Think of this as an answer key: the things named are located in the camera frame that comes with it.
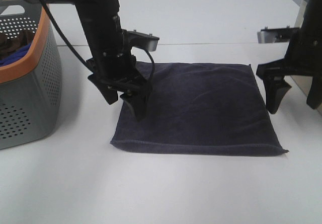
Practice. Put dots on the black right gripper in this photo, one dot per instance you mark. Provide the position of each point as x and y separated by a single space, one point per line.
272 74

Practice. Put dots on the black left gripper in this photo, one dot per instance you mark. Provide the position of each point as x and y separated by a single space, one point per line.
104 35

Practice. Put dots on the dark navy towel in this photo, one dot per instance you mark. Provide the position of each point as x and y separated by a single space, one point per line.
203 109

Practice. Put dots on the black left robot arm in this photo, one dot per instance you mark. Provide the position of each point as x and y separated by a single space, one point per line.
119 86

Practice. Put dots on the beige fabric storage box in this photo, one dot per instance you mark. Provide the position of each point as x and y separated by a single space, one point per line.
304 50

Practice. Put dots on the grey orange-rimmed laundry basket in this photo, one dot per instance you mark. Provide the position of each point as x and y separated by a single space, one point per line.
30 86

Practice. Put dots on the blue cloth in basket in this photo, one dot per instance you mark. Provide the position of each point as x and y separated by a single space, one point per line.
19 54

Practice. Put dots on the brown cloth in basket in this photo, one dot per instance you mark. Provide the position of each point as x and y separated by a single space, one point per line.
10 46

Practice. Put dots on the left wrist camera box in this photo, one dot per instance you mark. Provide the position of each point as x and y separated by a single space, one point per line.
140 40

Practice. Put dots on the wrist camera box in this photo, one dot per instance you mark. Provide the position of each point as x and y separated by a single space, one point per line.
276 35
140 40

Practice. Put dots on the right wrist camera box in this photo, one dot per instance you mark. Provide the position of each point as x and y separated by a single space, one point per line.
276 35

